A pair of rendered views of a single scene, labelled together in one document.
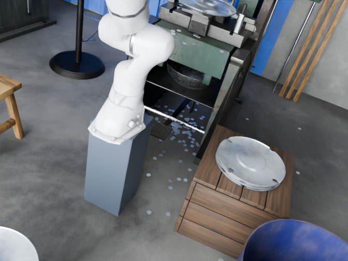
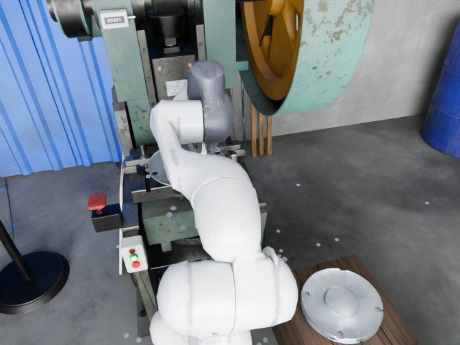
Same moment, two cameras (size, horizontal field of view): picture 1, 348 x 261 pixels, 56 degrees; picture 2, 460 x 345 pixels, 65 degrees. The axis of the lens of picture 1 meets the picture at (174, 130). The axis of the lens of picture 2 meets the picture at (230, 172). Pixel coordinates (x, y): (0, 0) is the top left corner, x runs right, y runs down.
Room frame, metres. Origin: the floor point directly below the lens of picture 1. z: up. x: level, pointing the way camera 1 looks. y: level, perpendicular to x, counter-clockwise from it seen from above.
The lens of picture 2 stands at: (0.54, 0.33, 1.57)
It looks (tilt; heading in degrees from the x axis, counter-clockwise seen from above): 38 degrees down; 335
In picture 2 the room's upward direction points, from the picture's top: 2 degrees counter-clockwise
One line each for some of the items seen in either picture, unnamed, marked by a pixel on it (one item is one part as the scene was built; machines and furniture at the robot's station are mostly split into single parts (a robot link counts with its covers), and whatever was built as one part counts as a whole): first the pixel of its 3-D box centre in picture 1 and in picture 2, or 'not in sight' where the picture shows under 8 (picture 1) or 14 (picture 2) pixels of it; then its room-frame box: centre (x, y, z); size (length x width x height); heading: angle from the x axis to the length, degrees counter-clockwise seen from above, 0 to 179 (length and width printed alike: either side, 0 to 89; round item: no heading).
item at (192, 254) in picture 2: (191, 79); (193, 225); (1.74, -0.02, 0.31); 0.43 x 0.42 x 0.01; 77
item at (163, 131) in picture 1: (175, 113); not in sight; (1.60, 0.02, 0.14); 0.59 x 0.10 x 0.05; 167
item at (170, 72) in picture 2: not in sight; (176, 90); (1.69, -0.01, 1.04); 0.17 x 0.15 x 0.30; 167
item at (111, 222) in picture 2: not in sight; (111, 227); (1.58, 0.34, 0.62); 0.10 x 0.06 x 0.20; 77
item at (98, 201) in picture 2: not in sight; (98, 207); (1.58, 0.36, 0.72); 0.07 x 0.06 x 0.08; 167
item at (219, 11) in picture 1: (206, 3); (187, 161); (1.61, 0.01, 0.78); 0.29 x 0.29 x 0.01
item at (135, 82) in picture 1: (143, 60); not in sight; (1.00, 0.16, 0.71); 0.18 x 0.11 x 0.25; 83
